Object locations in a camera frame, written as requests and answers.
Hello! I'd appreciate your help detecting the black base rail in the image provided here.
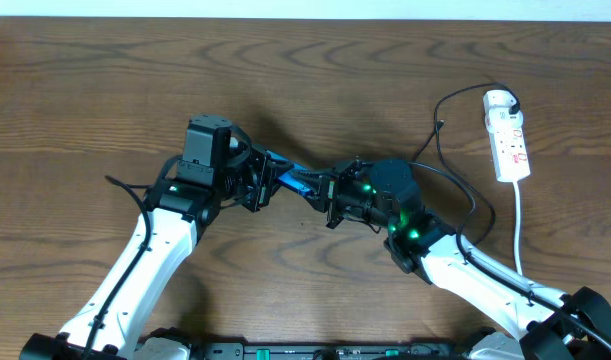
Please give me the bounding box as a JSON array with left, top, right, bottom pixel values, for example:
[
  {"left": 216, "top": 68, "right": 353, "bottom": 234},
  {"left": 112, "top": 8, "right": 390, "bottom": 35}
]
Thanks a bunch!
[{"left": 134, "top": 341, "right": 486, "bottom": 360}]

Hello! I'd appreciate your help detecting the white power strip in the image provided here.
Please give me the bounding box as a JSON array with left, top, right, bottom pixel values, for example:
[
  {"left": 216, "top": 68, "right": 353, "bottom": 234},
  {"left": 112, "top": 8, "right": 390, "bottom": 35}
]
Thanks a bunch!
[{"left": 485, "top": 108, "right": 531, "bottom": 183}]

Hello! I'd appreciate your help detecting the black USB charging cable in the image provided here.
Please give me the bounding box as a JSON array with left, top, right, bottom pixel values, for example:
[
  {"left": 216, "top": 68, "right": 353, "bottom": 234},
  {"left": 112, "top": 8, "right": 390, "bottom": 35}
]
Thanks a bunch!
[{"left": 412, "top": 82, "right": 522, "bottom": 246}]

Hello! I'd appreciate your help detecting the blue Galaxy smartphone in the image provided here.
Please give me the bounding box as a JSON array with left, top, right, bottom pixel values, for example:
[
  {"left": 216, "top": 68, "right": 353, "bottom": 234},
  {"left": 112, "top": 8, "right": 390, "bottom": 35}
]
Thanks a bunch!
[{"left": 266, "top": 150, "right": 315, "bottom": 197}]

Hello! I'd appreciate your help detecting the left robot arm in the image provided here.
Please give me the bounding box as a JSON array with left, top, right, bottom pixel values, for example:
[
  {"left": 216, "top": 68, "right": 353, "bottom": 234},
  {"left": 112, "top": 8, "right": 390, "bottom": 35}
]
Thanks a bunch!
[{"left": 19, "top": 115, "right": 291, "bottom": 360}]

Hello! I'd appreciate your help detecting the white USB charger adapter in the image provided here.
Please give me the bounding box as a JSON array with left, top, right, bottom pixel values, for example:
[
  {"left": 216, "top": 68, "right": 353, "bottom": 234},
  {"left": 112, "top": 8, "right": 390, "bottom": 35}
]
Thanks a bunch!
[{"left": 483, "top": 90, "right": 523, "bottom": 134}]

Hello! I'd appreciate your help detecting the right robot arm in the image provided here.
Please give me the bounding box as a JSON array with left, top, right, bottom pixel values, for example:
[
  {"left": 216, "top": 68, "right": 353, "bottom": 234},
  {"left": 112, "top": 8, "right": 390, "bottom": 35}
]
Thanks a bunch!
[{"left": 279, "top": 159, "right": 611, "bottom": 359}]

